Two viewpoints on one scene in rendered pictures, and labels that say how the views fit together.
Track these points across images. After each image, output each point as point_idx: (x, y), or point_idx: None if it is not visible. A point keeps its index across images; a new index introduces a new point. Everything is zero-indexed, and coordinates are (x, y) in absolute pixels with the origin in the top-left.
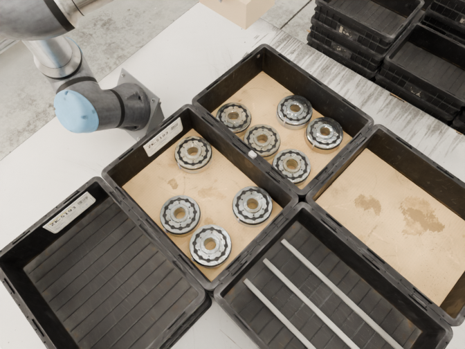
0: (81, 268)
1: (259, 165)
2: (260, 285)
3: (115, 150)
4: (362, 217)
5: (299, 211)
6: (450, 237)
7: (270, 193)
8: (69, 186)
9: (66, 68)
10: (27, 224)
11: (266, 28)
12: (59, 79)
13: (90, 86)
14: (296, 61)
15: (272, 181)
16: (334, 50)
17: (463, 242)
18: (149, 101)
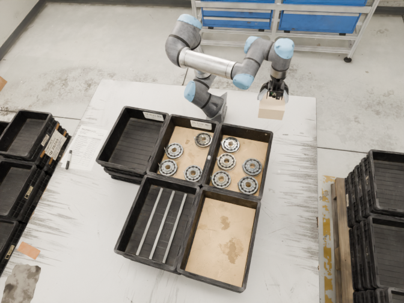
0: (139, 133)
1: (205, 163)
2: (163, 195)
3: (196, 116)
4: (216, 222)
5: (195, 188)
6: (229, 268)
7: None
8: (172, 112)
9: (199, 75)
10: (150, 109)
11: (311, 134)
12: (196, 76)
13: (202, 87)
14: (300, 159)
15: (202, 171)
16: (358, 186)
17: (231, 276)
18: (219, 110)
